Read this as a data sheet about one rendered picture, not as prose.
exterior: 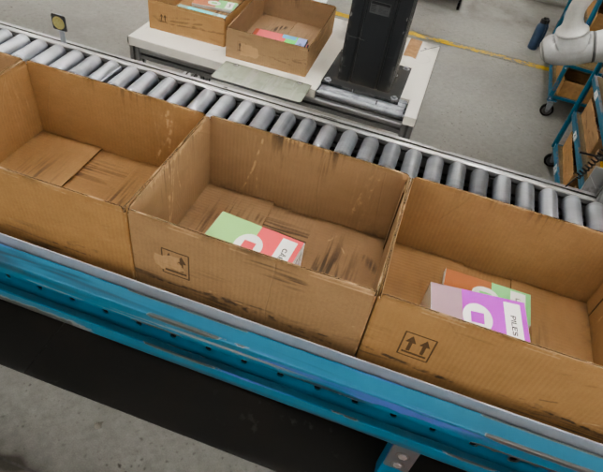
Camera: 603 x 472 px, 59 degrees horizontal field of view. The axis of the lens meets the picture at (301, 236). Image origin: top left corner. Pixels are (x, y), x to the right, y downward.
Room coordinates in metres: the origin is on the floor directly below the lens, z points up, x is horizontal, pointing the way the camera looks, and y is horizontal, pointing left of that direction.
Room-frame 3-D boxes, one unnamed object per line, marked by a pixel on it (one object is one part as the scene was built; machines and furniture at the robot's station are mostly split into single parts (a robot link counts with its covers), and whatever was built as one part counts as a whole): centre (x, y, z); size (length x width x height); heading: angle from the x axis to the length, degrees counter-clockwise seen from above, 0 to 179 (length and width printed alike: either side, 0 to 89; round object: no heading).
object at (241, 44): (1.81, 0.19, 0.80); 0.38 x 0.28 x 0.10; 171
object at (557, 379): (0.59, -0.34, 0.96); 0.39 x 0.29 x 0.17; 79
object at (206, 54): (1.85, 0.15, 0.74); 1.00 x 0.58 x 0.03; 79
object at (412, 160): (1.07, -0.24, 0.72); 0.52 x 0.05 x 0.05; 169
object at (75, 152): (0.74, 0.43, 0.96); 0.39 x 0.29 x 0.17; 79
